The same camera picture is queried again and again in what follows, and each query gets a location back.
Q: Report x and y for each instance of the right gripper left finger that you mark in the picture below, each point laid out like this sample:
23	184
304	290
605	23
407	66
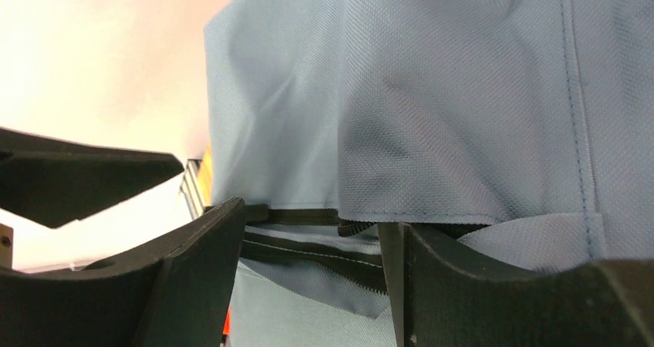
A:
171	291

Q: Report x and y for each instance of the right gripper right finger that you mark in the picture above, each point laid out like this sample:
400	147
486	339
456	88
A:
443	293

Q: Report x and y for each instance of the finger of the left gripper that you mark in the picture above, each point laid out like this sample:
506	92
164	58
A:
53	182

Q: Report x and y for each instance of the blue grey backpack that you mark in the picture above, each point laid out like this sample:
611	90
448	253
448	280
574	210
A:
523	129

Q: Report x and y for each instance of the orange cloth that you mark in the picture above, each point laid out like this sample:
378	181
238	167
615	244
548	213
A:
227	325

